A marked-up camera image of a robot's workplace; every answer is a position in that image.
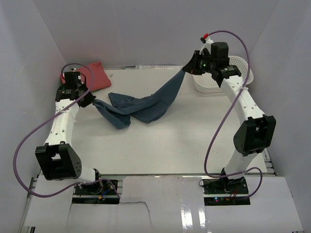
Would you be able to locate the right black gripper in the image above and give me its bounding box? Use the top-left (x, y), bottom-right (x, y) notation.
top-left (183, 51), bottom-right (216, 76)

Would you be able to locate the blue t shirt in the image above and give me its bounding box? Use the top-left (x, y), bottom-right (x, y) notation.
top-left (93, 70), bottom-right (185, 130)

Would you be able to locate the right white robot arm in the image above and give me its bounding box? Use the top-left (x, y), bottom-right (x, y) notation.
top-left (183, 40), bottom-right (276, 194)

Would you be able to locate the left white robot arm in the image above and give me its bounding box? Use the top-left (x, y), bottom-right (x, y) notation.
top-left (35, 71), bottom-right (103, 194)

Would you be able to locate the white plastic laundry basket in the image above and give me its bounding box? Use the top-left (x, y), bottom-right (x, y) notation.
top-left (192, 56), bottom-right (248, 93)

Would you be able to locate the folded red t shirt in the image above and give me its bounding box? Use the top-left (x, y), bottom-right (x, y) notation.
top-left (73, 62), bottom-right (111, 92)

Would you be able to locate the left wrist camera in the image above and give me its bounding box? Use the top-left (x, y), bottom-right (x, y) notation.
top-left (61, 71), bottom-right (82, 85)

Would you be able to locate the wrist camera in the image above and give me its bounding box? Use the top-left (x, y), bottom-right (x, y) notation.
top-left (61, 71), bottom-right (82, 85)
top-left (200, 33), bottom-right (214, 55)

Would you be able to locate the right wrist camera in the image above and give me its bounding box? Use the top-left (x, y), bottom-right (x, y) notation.
top-left (200, 33), bottom-right (214, 55)

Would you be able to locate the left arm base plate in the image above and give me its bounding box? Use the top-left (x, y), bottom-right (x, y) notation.
top-left (72, 180), bottom-right (120, 204)

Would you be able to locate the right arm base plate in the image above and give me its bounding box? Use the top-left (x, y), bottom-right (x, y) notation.
top-left (199, 176), bottom-right (251, 206)

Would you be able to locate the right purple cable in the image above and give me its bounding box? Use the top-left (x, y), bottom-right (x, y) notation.
top-left (204, 30), bottom-right (263, 202)

